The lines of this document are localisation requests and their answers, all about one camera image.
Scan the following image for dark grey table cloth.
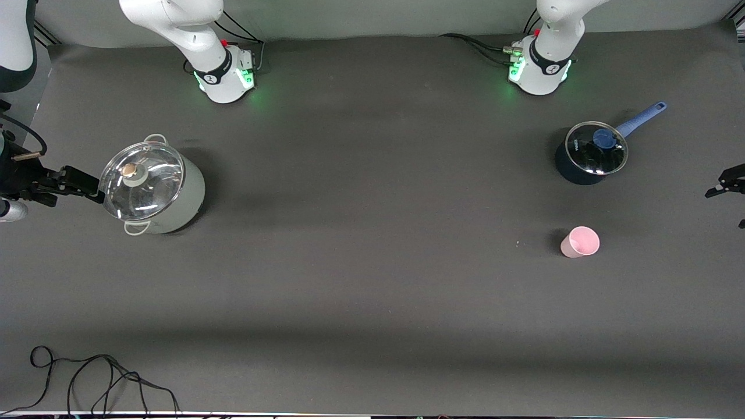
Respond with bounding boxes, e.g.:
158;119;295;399
0;20;745;415

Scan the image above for pink plastic cup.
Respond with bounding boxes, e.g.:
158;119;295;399
560;226;601;259

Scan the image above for pale green stockpot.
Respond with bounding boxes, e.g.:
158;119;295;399
99;134;206;236

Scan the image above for black right arm base cables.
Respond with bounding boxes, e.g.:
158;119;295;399
212;9;266;74

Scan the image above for glass lid with blue knob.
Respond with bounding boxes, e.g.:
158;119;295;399
565;121;629;176

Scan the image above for thin black loose cable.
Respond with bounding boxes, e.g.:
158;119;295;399
0;346;181;415

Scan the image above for dark blue saucepan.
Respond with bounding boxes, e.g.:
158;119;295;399
554;101;668;186

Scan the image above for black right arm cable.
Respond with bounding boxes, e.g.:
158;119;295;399
0;113;48;161

